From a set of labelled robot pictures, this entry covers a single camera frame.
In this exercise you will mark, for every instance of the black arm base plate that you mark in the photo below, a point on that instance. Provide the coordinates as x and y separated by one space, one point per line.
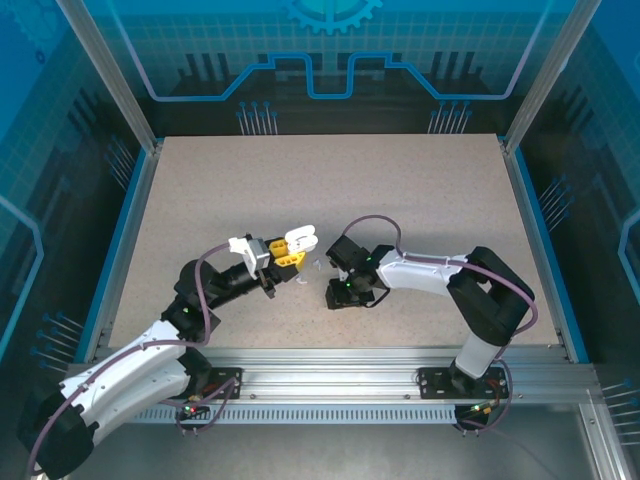
435 382
222 375

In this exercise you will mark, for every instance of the aluminium frame rail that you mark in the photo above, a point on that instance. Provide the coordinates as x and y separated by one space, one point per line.
600 440

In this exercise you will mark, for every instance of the long aluminium base rail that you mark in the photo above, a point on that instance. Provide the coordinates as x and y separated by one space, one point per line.
325 372

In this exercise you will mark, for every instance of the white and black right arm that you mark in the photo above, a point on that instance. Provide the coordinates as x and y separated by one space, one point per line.
420 275

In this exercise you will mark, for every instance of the aluminium side rail blue strip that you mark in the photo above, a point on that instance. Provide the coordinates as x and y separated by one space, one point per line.
137 200
540 250

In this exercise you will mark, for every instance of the white earbud charging case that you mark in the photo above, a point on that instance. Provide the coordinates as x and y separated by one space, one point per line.
302 235

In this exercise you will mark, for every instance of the small circuit board with LEDs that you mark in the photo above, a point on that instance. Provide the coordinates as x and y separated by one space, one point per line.
192 410
480 409

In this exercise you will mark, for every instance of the aluminium frame post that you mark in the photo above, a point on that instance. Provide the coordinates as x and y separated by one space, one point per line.
545 75
115 75

